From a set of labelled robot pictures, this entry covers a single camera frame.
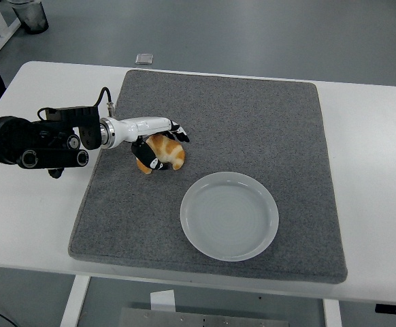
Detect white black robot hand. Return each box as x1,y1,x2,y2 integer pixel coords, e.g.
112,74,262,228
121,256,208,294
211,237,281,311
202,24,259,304
110,116,191,171

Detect golden croissant bread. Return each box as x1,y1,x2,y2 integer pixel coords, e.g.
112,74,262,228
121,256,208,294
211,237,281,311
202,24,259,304
135,134,186,175

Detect round grey plate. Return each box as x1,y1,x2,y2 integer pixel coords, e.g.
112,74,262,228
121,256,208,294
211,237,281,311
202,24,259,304
180,171,280,262

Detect grey metal plate with screws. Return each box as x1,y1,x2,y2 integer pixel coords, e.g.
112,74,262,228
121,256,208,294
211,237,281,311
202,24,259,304
118,307,289,327

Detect grey felt mat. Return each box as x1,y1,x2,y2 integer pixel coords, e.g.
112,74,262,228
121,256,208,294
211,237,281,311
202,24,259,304
67,69,349,285

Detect black mesh waste bin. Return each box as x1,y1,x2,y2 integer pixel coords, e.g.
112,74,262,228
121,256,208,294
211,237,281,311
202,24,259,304
12,0,50,35

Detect white table leg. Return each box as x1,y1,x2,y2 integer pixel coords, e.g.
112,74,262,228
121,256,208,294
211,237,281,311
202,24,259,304
322,298,343,327
59,275,92,327

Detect black table control panel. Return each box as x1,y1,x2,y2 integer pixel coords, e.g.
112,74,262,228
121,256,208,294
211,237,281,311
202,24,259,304
374,302,396,315

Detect white desk leg frame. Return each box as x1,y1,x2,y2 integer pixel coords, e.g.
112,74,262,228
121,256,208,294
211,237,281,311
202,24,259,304
0,0,22,59

